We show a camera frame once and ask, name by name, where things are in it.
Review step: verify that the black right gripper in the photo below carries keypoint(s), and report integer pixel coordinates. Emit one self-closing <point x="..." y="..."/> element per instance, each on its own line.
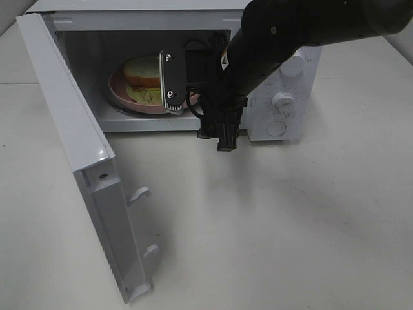
<point x="212" y="94"/>

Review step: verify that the round white door button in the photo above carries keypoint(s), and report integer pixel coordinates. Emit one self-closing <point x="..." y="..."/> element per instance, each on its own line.
<point x="276" y="128"/>

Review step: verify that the toast sandwich with lettuce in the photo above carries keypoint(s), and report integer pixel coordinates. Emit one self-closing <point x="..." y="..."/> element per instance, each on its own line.
<point x="143" y="79"/>

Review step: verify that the pink round plate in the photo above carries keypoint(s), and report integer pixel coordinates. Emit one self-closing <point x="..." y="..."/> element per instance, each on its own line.
<point x="117" y="82"/>

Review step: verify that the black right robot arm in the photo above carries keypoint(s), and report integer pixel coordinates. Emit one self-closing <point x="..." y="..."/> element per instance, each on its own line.
<point x="271" y="31"/>

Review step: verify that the lower white timer knob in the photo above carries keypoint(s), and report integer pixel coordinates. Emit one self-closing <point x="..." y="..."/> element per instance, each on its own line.
<point x="283" y="103"/>

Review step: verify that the upper white dial knob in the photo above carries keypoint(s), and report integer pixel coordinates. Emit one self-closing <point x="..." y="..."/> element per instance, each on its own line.
<point x="294" y="65"/>

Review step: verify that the white microwave oven body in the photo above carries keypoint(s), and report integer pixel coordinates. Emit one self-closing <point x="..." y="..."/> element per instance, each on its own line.
<point x="97" y="37"/>

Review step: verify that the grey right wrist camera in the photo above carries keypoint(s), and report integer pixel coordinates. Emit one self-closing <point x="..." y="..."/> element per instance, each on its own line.
<point x="173" y="80"/>

